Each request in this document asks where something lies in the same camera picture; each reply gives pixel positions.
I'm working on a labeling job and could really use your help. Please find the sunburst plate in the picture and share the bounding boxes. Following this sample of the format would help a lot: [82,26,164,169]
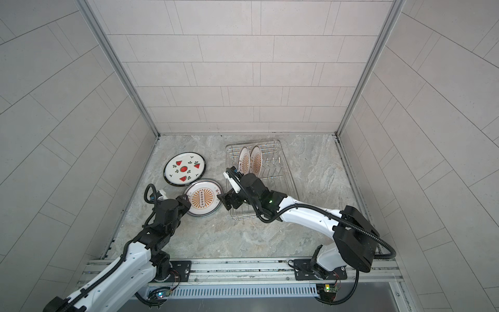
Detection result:
[184,179,223,217]
[238,147,250,175]

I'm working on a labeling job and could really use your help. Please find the sunburst plate front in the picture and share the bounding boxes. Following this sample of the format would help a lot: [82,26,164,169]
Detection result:
[238,147,250,175]

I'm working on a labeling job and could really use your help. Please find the watermelon pattern plate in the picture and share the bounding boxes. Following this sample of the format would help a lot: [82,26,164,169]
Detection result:
[163,152,206,187]

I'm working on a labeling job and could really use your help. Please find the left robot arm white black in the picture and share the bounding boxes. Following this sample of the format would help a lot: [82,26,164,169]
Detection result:
[44,195,191,311]

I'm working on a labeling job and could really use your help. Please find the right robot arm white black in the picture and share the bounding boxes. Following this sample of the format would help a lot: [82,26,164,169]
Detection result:
[219,168,396,280]

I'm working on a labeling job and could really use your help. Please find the left circuit board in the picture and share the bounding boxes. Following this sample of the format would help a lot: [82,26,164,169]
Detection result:
[148,287,172,302]

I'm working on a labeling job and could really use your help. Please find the circuit board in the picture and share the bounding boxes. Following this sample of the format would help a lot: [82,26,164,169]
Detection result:
[316,284,339,305]
[148,287,172,302]

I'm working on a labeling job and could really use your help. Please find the ventilation grille strip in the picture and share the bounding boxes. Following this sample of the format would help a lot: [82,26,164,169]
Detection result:
[168,284,318,300]

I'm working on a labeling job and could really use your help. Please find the right circuit board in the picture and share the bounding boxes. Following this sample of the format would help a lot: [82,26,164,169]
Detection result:
[316,284,339,305]

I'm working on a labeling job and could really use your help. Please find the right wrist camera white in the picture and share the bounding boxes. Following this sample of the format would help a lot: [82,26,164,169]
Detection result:
[223,166,242,194]

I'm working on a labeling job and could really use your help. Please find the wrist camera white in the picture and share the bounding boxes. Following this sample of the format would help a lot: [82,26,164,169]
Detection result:
[156,190,168,201]
[223,166,242,194]

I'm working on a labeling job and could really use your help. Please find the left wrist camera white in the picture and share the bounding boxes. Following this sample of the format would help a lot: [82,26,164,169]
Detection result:
[156,190,168,201]

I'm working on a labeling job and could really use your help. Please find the wire dish rack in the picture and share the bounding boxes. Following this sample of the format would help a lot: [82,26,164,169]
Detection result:
[226,139,299,218]

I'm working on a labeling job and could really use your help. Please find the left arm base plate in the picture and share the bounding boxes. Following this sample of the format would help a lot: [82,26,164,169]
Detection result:
[154,261,192,283]

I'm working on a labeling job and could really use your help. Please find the aluminium mounting rail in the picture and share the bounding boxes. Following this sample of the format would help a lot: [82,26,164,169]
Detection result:
[76,257,404,287]

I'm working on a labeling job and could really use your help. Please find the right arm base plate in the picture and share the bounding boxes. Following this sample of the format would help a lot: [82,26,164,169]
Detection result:
[287,259,348,282]

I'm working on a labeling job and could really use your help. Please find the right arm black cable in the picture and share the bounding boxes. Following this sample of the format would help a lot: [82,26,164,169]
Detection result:
[315,268,360,306]

